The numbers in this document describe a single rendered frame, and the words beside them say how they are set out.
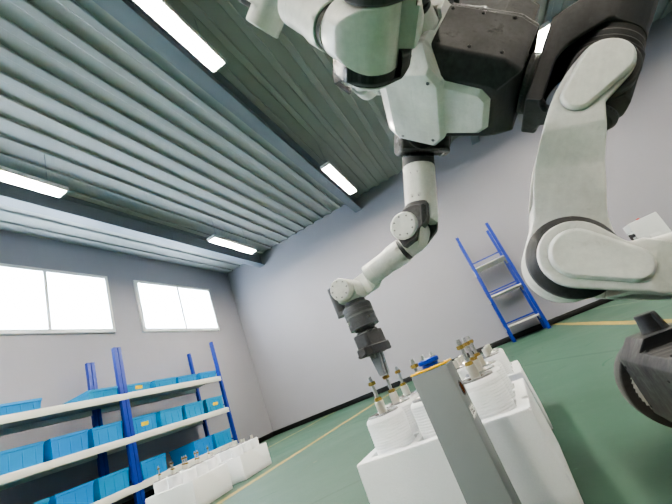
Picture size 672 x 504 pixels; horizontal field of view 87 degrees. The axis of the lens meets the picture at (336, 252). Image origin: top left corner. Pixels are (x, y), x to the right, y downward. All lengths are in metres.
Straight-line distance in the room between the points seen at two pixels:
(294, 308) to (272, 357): 1.23
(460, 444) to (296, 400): 7.79
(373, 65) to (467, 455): 0.63
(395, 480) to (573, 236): 0.60
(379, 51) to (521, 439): 0.71
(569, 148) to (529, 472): 0.59
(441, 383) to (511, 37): 0.66
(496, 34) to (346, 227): 7.34
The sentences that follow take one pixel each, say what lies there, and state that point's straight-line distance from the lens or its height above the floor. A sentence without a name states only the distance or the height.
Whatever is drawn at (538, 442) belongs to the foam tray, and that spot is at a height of 0.12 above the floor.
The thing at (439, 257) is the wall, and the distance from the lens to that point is 7.38.
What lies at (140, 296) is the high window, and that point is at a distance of 7.39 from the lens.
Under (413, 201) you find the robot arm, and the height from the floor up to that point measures 0.71.
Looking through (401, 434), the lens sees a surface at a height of 0.20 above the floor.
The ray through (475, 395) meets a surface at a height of 0.23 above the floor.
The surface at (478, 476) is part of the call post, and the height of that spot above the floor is 0.14.
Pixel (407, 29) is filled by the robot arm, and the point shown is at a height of 0.76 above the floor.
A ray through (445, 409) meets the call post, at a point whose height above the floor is 0.24.
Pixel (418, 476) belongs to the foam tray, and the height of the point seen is 0.13.
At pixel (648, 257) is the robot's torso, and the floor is 0.34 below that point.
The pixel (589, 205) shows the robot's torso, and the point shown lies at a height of 0.46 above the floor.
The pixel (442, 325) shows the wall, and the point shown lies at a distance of 7.26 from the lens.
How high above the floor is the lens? 0.34
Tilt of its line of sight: 20 degrees up
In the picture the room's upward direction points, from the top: 23 degrees counter-clockwise
